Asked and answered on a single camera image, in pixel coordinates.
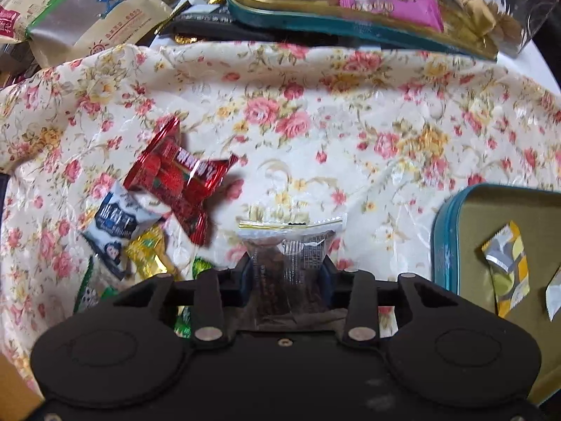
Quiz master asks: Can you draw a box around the green twist candy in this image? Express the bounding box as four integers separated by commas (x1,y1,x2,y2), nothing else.
173,259,215,338

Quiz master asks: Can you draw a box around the gold yellow candy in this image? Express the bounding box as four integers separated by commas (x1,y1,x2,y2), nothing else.
125,226,178,281

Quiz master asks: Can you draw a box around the beige snack packet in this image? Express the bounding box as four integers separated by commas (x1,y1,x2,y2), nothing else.
442,0,498,38

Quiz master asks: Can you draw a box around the floral tablecloth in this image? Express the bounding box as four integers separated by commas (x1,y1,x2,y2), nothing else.
0,39,561,387

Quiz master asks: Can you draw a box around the white blue snack packet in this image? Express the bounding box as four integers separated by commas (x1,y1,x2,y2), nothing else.
81,182,171,279

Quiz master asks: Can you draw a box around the plain white snack packet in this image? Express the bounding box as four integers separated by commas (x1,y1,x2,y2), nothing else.
545,265,561,322

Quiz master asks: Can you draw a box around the yellow grey snack packet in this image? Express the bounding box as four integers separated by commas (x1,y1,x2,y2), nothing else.
481,221,531,319

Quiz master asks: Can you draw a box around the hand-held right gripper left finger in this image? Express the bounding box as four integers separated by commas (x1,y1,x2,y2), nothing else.
111,256,252,343

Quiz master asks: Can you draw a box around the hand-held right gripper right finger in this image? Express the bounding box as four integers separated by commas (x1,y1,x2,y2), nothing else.
318,256,463,343

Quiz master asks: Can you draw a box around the kraft paper pouch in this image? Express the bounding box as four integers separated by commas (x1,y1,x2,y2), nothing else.
0,0,174,68

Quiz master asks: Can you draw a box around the square glass cookie jar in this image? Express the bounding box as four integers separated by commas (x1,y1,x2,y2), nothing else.
475,0,559,58

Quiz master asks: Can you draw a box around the teal metal tin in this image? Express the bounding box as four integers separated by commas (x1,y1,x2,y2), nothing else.
432,183,561,408

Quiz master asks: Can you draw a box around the red foil candy packet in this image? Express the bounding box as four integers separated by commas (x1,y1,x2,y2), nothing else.
162,149,241,247
123,115,189,194

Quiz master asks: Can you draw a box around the clear dark snack packet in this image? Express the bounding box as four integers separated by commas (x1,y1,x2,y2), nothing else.
237,217,347,332

